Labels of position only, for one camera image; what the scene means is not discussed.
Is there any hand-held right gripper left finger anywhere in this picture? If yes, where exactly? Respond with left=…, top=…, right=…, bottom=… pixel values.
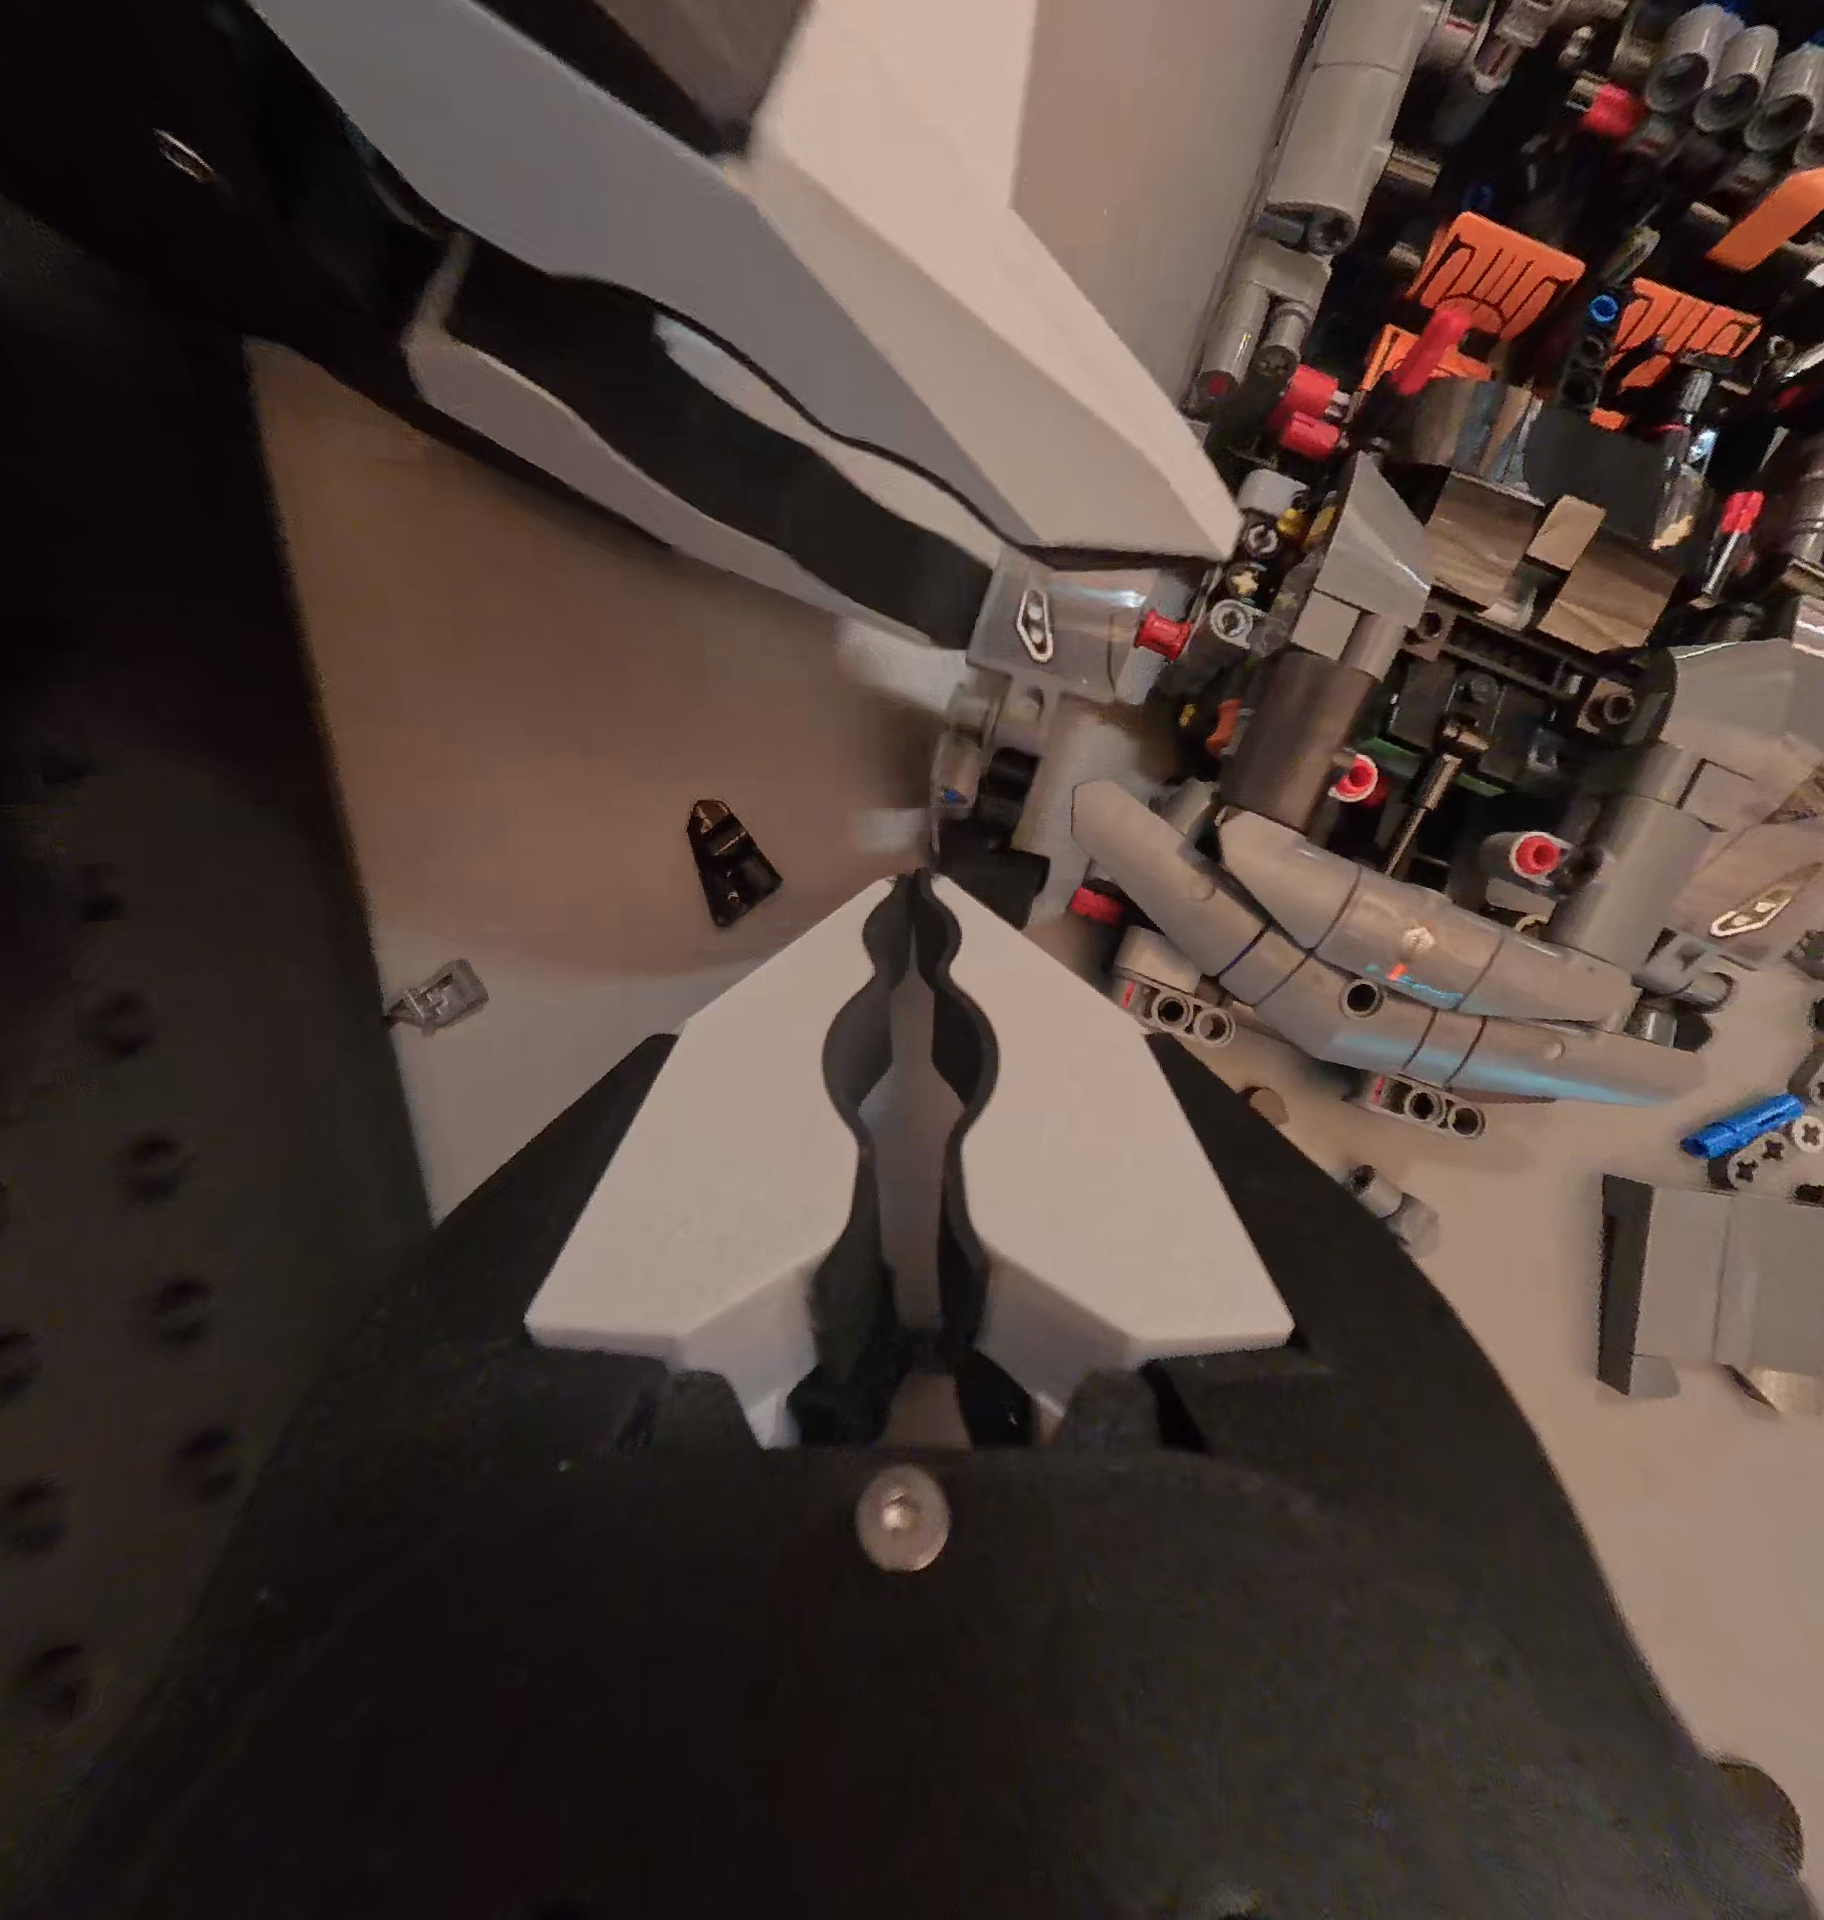
left=523, top=874, right=913, bottom=1444

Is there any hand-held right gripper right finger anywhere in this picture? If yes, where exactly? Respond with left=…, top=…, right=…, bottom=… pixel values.
left=920, top=873, right=1296, bottom=1430

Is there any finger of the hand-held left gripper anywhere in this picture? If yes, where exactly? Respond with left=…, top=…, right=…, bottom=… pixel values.
left=248, top=0, right=1247, bottom=570
left=405, top=239, right=1011, bottom=655

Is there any grey lego car model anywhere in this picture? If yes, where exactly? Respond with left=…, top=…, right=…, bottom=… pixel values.
left=839, top=0, right=1824, bottom=1143

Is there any grey lego clip piece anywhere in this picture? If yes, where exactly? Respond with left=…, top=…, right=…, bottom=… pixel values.
left=1339, top=1161, right=1443, bottom=1253

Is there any black lego wedge piece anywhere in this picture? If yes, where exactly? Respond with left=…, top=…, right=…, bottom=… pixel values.
left=684, top=800, right=783, bottom=929

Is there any dark grey lego panel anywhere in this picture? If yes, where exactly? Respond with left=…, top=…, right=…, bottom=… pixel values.
left=1595, top=1174, right=1824, bottom=1418

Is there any cluster of small lego connectors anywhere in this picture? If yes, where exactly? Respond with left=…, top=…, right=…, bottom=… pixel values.
left=1677, top=915, right=1824, bottom=1202

